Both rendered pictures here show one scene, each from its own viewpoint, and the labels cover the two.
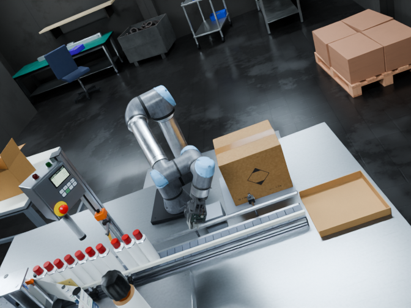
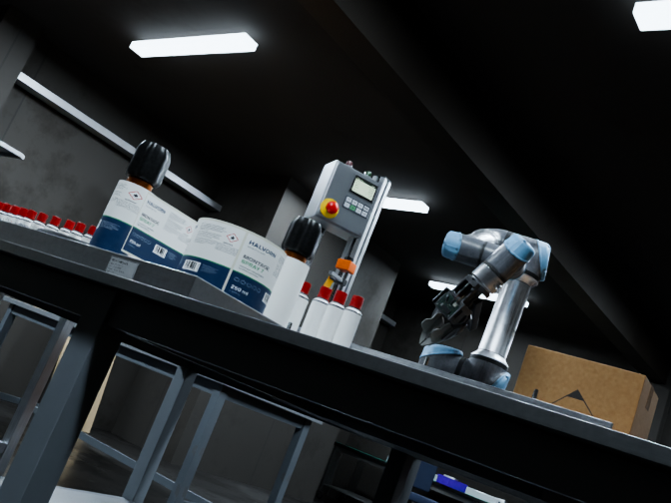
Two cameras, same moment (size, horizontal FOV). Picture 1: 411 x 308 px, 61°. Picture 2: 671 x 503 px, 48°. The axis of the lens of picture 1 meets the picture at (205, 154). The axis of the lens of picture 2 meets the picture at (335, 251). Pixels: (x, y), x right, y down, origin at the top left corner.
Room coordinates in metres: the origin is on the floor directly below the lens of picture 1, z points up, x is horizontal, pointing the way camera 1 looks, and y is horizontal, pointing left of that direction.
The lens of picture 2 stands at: (-0.67, -0.41, 0.71)
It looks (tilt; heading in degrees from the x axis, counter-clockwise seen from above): 13 degrees up; 27
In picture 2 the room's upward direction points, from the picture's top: 22 degrees clockwise
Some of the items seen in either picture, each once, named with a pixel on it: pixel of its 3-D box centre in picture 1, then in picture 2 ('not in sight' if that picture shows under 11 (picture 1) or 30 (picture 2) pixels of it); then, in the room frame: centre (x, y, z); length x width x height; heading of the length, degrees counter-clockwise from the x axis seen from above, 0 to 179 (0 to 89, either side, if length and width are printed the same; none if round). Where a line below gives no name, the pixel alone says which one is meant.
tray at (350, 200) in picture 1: (341, 201); not in sight; (1.06, -0.46, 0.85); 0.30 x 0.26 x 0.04; 83
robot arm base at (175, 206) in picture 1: (175, 197); not in sight; (1.52, 0.25, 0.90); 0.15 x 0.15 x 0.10
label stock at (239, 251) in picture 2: not in sight; (229, 269); (0.63, 0.47, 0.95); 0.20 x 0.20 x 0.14
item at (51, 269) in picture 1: (59, 277); not in sight; (1.23, 0.85, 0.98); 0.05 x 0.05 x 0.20
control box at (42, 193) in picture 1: (54, 189); (342, 201); (1.28, 0.63, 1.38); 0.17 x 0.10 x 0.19; 138
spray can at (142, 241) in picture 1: (145, 246); (345, 331); (1.17, 0.41, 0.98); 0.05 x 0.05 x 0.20
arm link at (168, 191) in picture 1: (167, 181); (439, 367); (1.52, 0.24, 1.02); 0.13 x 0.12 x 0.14; 99
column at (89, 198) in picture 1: (97, 209); (344, 276); (1.34, 0.55, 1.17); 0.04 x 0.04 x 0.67; 83
